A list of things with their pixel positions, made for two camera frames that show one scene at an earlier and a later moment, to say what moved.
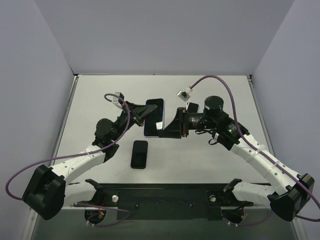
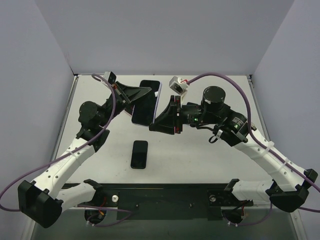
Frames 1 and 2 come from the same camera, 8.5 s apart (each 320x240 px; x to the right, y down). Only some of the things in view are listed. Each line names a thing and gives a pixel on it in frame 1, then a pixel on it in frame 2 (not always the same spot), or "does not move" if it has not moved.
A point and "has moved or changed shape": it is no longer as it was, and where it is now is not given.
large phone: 154,123 has moved or changed shape
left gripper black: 135,116 -> 122,93
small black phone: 139,154 does not move
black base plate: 165,201 does not move
